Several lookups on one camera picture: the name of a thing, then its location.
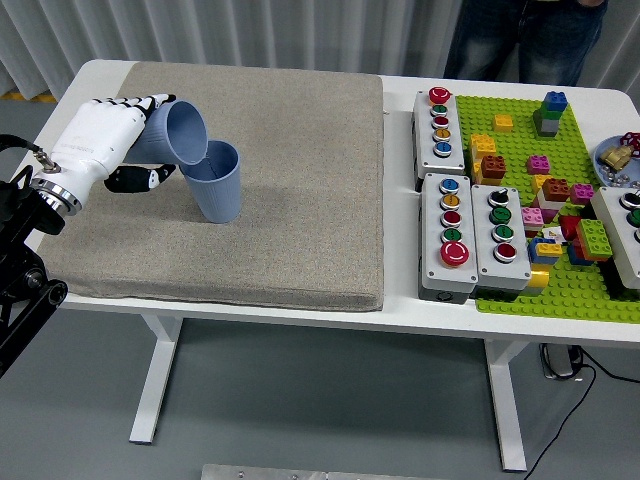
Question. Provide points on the magenta brick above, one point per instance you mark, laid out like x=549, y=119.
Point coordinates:
x=538, y=164
x=582, y=194

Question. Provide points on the blue yellow brick pair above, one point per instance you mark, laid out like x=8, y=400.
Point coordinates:
x=545, y=250

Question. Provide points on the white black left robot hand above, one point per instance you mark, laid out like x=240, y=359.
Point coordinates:
x=95, y=135

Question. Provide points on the five-button box large red mushroom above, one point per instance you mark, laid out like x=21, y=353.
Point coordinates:
x=432, y=240

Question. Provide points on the blue ribbed plastic cup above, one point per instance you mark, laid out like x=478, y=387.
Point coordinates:
x=215, y=195
x=155, y=135

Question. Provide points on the green studded baseplate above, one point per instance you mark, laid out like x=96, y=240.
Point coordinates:
x=520, y=145

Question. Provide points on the small white warning card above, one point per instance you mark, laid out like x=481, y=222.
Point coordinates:
x=553, y=233

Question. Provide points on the blue green grey brick tower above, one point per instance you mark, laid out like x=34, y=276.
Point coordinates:
x=549, y=117

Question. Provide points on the red brick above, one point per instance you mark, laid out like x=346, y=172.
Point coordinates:
x=569, y=227

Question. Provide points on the small yellow brick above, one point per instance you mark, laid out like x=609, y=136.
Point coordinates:
x=539, y=182

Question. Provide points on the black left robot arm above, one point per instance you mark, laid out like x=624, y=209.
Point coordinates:
x=20, y=210

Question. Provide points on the person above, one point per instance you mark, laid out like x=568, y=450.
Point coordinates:
x=485, y=40

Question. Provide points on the white pleated curtain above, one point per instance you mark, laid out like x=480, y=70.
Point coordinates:
x=250, y=30

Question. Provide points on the green-topped multicolour brick stack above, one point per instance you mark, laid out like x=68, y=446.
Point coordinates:
x=594, y=237

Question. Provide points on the blue plate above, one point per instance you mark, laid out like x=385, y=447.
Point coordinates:
x=602, y=152

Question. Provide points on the grey-brown fabric mat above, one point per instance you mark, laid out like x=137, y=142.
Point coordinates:
x=300, y=200

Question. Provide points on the five-button box small red mushroom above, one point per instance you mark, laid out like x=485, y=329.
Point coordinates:
x=452, y=150

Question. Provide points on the brass pipe fitting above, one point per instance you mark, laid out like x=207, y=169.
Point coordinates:
x=615, y=156

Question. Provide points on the white table leg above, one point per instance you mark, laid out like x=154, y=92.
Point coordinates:
x=506, y=410
x=155, y=380

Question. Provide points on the white button box black stand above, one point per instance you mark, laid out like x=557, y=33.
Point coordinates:
x=612, y=220

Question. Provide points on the single orange-yellow brick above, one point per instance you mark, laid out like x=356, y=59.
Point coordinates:
x=503, y=123

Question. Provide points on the yellow grey brick stack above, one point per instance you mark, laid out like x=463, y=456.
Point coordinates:
x=537, y=280

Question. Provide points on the light pink brick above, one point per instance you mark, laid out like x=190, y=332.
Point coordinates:
x=532, y=219

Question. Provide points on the brown white pink brick stack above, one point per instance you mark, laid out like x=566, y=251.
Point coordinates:
x=555, y=190

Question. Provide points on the four-button box black selector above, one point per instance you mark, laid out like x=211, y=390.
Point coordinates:
x=517, y=260

